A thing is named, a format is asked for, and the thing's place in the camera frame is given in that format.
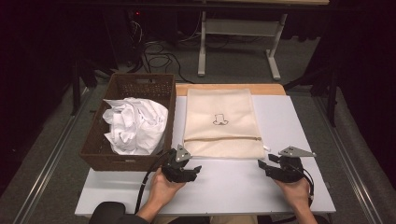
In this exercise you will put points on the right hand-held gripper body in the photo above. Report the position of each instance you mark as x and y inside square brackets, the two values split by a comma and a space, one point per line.
[288, 169]

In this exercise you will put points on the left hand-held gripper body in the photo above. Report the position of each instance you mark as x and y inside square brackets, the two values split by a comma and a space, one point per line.
[174, 169]

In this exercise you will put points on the white shirt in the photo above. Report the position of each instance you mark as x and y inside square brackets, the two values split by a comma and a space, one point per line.
[137, 124]

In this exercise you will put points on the beige mesh laundry bag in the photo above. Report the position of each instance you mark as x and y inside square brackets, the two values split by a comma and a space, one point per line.
[224, 105]

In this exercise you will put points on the brown woven basket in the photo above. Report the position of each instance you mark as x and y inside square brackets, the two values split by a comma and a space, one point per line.
[93, 152]

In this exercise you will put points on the person's left hand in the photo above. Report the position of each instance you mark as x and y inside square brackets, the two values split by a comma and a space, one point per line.
[163, 189]

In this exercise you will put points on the person's right hand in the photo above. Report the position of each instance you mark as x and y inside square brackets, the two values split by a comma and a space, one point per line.
[297, 194]

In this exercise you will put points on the white flat board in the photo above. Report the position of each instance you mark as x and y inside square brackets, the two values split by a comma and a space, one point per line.
[280, 124]

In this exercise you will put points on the person's beige pants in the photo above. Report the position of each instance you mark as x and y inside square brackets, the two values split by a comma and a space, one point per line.
[233, 220]

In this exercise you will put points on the black metal stand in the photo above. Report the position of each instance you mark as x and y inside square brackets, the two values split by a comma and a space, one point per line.
[75, 93]
[332, 102]

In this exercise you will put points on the black device with red light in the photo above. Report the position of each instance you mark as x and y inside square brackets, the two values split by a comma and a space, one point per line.
[138, 13]

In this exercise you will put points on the metal floor rail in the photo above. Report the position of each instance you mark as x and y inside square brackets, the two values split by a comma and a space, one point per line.
[353, 169]
[46, 169]

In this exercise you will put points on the white metal desk frame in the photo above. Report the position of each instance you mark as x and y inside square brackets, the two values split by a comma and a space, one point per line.
[239, 27]

